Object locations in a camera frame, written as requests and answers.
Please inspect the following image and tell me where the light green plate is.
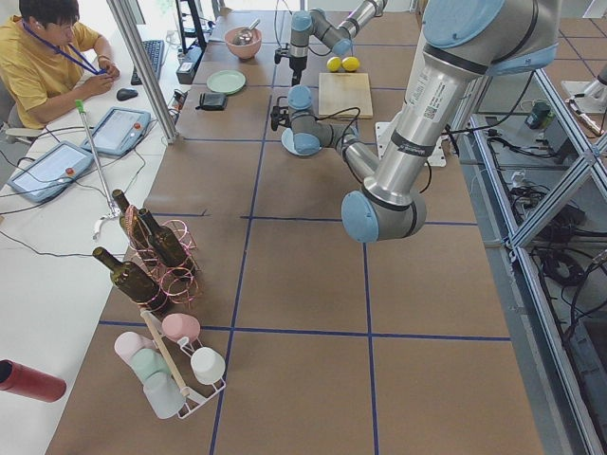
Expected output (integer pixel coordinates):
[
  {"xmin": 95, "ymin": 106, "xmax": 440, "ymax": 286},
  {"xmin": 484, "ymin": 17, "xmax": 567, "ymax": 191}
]
[{"xmin": 206, "ymin": 70, "xmax": 247, "ymax": 95}]

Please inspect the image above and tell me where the light blue plate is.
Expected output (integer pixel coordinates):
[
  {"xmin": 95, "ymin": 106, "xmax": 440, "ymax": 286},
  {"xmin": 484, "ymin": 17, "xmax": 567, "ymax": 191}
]
[{"xmin": 281, "ymin": 128, "xmax": 302, "ymax": 156}]

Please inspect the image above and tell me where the lower yellow lemon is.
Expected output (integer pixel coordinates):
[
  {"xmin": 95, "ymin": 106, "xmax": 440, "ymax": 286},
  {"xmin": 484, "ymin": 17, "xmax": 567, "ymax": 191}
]
[{"xmin": 325, "ymin": 57, "xmax": 341, "ymax": 73}]

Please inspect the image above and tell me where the yellow lemon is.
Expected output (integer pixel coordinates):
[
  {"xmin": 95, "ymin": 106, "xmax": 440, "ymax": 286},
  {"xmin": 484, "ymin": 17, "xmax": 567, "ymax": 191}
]
[
  {"xmin": 341, "ymin": 56, "xmax": 360, "ymax": 72},
  {"xmin": 325, "ymin": 57, "xmax": 341, "ymax": 73}
]

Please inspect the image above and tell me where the wooden cutting board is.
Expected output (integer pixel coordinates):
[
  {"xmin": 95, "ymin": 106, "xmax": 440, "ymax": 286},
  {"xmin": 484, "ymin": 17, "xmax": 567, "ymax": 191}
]
[{"xmin": 319, "ymin": 72, "xmax": 374, "ymax": 118}]

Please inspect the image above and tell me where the pink bowl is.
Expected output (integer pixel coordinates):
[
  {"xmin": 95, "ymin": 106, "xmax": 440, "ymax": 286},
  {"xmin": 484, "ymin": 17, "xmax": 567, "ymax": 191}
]
[{"xmin": 224, "ymin": 27, "xmax": 262, "ymax": 60}]

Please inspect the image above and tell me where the upper yellow lemon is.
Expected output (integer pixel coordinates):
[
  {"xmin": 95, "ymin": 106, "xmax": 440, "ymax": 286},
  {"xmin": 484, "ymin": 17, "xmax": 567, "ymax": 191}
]
[{"xmin": 341, "ymin": 56, "xmax": 360, "ymax": 72}]

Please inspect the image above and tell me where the metal scoop in bowl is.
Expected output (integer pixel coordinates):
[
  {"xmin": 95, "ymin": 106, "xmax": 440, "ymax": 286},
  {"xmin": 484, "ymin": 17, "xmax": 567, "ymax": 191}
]
[{"xmin": 231, "ymin": 18, "xmax": 261, "ymax": 46}]

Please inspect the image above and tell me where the dark grey folded cloth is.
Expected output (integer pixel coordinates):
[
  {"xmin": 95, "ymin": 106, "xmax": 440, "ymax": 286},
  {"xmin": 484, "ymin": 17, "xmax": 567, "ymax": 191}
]
[{"xmin": 196, "ymin": 92, "xmax": 228, "ymax": 111}]

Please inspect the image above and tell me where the black keyboard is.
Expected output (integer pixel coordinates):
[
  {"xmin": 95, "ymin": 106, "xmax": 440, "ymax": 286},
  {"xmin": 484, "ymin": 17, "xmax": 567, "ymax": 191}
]
[{"xmin": 130, "ymin": 40, "xmax": 165, "ymax": 86}]

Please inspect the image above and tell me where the black computer mouse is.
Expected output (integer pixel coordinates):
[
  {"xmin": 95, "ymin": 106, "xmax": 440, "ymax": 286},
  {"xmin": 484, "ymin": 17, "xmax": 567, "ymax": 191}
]
[{"xmin": 116, "ymin": 87, "xmax": 138, "ymax": 101}]

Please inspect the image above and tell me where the far teach pendant tablet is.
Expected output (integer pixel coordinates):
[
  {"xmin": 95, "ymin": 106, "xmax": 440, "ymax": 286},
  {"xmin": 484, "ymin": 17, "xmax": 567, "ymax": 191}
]
[{"xmin": 91, "ymin": 106, "xmax": 151, "ymax": 157}]

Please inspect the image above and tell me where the teach pendant tablet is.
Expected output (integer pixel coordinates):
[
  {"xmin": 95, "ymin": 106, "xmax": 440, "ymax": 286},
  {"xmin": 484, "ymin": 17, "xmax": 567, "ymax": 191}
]
[
  {"xmin": 91, "ymin": 106, "xmax": 151, "ymax": 157},
  {"xmin": 8, "ymin": 141, "xmax": 93, "ymax": 203}
]

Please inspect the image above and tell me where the middle brown wine bottle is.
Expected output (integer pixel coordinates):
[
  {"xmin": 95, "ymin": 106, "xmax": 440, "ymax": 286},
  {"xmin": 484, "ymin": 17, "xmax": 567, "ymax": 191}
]
[{"xmin": 138, "ymin": 208, "xmax": 194, "ymax": 271}]

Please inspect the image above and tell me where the brown wine bottle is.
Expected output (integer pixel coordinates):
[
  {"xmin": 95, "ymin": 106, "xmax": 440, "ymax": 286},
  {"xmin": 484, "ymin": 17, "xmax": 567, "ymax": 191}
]
[
  {"xmin": 138, "ymin": 208, "xmax": 194, "ymax": 271},
  {"xmin": 111, "ymin": 189, "xmax": 148, "ymax": 250},
  {"xmin": 92, "ymin": 246, "xmax": 170, "ymax": 314}
]

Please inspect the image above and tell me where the rear brown wine bottle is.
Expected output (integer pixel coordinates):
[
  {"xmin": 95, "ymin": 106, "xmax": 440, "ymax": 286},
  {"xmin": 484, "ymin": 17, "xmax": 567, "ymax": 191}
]
[{"xmin": 111, "ymin": 189, "xmax": 148, "ymax": 250}]

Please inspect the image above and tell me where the reaching stick green tip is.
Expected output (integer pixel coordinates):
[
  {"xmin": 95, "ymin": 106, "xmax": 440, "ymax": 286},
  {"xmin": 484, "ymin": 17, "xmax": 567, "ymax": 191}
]
[{"xmin": 75, "ymin": 99, "xmax": 120, "ymax": 241}]

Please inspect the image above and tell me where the person in yellow shirt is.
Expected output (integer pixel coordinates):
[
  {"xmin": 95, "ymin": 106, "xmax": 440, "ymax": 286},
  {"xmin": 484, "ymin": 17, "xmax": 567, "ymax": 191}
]
[{"xmin": 1, "ymin": 0, "xmax": 120, "ymax": 130}]

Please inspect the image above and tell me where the near teach pendant tablet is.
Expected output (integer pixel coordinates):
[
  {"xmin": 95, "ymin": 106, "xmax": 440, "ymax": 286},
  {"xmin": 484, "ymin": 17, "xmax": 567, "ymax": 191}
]
[{"xmin": 8, "ymin": 141, "xmax": 93, "ymax": 203}]

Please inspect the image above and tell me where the front brown wine bottle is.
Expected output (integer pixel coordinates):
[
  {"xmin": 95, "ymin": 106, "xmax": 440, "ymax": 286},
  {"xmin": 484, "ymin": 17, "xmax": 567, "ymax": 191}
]
[{"xmin": 92, "ymin": 246, "xmax": 170, "ymax": 314}]

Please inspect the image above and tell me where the pink cup on rack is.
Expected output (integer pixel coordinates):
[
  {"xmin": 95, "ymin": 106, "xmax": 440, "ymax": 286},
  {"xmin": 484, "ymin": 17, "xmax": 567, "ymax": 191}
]
[{"xmin": 161, "ymin": 313, "xmax": 201, "ymax": 342}]

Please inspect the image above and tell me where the white cup on rack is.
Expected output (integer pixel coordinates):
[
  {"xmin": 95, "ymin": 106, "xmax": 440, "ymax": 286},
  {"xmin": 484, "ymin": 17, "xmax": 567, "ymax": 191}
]
[{"xmin": 191, "ymin": 347, "xmax": 226, "ymax": 385}]

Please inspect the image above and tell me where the pale pink cup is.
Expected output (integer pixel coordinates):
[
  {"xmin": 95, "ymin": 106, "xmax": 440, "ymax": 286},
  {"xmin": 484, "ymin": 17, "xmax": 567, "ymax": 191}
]
[{"xmin": 114, "ymin": 332, "xmax": 156, "ymax": 364}]

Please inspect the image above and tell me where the mint green cup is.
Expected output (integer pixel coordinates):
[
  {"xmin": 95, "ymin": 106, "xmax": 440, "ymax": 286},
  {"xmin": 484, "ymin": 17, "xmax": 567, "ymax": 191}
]
[{"xmin": 128, "ymin": 348, "xmax": 171, "ymax": 383}]

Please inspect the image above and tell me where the light grey cup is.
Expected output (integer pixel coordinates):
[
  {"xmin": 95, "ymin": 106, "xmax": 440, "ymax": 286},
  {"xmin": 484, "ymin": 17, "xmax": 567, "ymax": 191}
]
[{"xmin": 143, "ymin": 372, "xmax": 186, "ymax": 419}]

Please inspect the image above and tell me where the red cylinder bottle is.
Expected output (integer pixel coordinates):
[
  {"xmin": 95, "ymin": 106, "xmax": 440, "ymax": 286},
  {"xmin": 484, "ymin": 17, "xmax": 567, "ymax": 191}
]
[{"xmin": 1, "ymin": 359, "xmax": 66, "ymax": 403}]

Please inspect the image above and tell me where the aluminium frame post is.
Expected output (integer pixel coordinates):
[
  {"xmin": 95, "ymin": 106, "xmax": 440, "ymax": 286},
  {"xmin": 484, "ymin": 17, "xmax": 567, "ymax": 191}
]
[{"xmin": 106, "ymin": 0, "xmax": 183, "ymax": 145}]

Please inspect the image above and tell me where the copper wire bottle rack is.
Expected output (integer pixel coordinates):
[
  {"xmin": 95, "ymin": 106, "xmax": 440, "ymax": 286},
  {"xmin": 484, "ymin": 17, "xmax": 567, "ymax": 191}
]
[{"xmin": 130, "ymin": 207, "xmax": 200, "ymax": 310}]

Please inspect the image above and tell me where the white wire cup rack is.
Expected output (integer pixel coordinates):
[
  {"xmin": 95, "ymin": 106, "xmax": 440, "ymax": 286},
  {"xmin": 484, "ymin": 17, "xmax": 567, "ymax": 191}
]
[{"xmin": 140, "ymin": 310, "xmax": 226, "ymax": 419}]

